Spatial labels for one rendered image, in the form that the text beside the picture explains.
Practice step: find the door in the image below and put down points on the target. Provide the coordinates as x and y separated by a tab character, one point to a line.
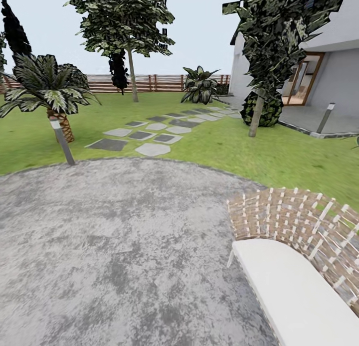
299	83

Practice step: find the garden chair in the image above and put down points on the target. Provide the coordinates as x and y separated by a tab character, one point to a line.
300	300

